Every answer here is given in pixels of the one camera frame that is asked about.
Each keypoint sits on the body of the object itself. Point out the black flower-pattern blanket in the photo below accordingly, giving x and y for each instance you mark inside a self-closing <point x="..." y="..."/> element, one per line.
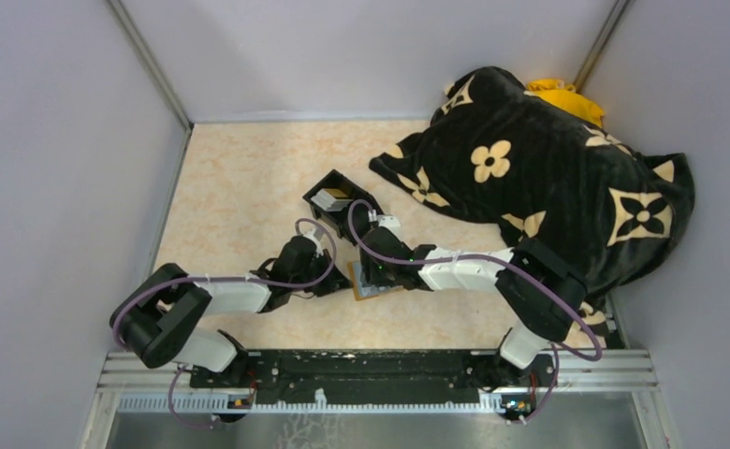
<point x="496" y="153"/>

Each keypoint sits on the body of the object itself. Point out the yellow cloth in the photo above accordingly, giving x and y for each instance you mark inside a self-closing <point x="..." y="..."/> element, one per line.
<point x="565" y="96"/>

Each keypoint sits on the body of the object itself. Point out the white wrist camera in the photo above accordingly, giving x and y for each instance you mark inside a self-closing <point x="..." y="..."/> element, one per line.
<point x="316" y="235"/>
<point x="390" y="222"/>

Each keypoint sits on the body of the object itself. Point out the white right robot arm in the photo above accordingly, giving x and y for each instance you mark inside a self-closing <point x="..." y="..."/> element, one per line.
<point x="544" y="293"/>

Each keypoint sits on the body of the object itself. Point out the black plastic card box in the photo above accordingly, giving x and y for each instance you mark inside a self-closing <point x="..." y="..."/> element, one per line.
<point x="338" y="221"/>

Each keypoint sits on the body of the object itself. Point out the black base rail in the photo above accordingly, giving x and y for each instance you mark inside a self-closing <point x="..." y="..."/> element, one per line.
<point x="292" y="382"/>

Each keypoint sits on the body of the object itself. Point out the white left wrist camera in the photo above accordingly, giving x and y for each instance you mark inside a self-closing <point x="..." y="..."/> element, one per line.
<point x="316" y="235"/>

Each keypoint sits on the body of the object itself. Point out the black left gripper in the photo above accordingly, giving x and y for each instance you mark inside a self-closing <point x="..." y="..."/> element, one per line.
<point x="336" y="282"/>

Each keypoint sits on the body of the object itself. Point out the stack of white cards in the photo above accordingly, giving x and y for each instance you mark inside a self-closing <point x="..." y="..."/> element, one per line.
<point x="331" y="199"/>

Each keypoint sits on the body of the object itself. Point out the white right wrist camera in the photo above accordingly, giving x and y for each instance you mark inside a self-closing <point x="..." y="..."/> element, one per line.
<point x="390" y="222"/>

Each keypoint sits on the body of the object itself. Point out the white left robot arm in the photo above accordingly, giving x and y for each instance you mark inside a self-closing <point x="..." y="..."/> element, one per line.
<point x="159" y="321"/>

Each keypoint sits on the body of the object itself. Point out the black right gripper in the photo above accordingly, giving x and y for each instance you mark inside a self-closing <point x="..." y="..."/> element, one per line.
<point x="370" y="272"/>

